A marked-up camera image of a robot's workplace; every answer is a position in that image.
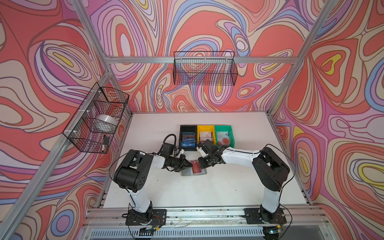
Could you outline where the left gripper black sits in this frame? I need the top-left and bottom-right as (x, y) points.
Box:
(167, 155), (193, 173)

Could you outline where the grey card holder wallet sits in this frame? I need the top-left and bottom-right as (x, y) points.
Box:
(181, 160), (207, 177)

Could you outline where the red credit card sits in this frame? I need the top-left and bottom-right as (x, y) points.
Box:
(191, 160), (205, 175)

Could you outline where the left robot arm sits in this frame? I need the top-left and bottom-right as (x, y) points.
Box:
(113, 150), (193, 214)

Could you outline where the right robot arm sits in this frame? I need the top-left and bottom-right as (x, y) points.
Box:
(197, 140), (291, 214)

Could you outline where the blue VIP card in bin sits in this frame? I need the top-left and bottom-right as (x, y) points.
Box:
(181, 133), (196, 148)

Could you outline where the card in green bin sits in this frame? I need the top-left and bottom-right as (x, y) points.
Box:
(216, 131), (231, 146)

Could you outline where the black plastic bin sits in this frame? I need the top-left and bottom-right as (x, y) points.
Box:
(179, 125), (198, 151)

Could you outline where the yellow plastic bin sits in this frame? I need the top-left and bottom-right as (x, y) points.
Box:
(196, 125), (216, 151)

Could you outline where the green plastic bin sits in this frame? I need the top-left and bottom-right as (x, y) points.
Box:
(215, 125), (235, 148)

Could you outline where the silver tape roll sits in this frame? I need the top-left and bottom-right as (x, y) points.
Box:
(96, 114), (118, 126)

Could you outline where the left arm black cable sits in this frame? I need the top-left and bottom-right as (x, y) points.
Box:
(161, 133), (178, 148)

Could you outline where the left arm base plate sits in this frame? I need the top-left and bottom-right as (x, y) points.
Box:
(123, 209), (167, 226)

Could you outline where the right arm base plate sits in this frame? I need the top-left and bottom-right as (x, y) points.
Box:
(241, 208), (287, 225)

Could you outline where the back wire basket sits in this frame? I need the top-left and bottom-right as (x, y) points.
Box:
(173, 50), (239, 86)

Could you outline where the wire basket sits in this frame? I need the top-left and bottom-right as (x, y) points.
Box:
(173, 50), (239, 86)
(63, 83), (130, 154)

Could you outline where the left wire basket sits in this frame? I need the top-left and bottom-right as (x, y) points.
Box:
(63, 83), (130, 154)

